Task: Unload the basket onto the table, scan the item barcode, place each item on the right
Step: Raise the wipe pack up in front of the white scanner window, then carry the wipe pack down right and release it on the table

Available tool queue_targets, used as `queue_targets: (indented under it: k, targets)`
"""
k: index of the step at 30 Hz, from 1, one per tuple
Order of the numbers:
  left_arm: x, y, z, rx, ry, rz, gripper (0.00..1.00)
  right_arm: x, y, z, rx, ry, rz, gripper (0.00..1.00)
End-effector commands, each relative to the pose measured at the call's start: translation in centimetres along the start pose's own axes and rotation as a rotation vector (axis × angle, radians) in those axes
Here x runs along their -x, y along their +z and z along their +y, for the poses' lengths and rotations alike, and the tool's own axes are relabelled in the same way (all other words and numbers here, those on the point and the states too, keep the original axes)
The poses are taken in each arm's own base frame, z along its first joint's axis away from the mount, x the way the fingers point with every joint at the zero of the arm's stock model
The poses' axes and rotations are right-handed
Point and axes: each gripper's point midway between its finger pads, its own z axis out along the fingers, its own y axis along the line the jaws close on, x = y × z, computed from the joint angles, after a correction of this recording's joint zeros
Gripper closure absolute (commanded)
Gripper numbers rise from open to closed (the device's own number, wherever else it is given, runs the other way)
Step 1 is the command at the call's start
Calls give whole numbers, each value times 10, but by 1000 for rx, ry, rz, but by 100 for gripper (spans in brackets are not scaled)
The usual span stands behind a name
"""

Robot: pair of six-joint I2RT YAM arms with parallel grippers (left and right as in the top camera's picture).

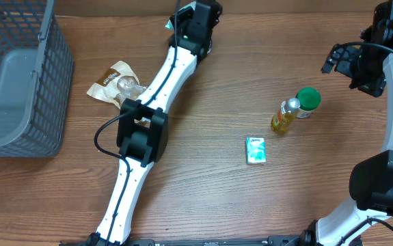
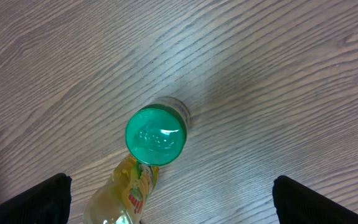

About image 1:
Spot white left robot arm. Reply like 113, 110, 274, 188
85, 0, 223, 245

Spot small teal white box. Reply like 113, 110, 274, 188
245, 137, 266, 165

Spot green-capped white bottle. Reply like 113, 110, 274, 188
296, 87, 321, 119

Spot cream brown bread bag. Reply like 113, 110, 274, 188
87, 61, 147, 109

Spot white barcode scanner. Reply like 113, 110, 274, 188
206, 39, 213, 55

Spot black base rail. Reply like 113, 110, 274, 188
124, 232, 314, 246

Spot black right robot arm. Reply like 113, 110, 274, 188
297, 0, 393, 245

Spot light teal snack packet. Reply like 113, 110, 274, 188
165, 1, 196, 31

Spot yellow Vim dish soap bottle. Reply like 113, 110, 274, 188
271, 98, 301, 135

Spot dark grey plastic basket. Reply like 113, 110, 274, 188
0, 0, 74, 157

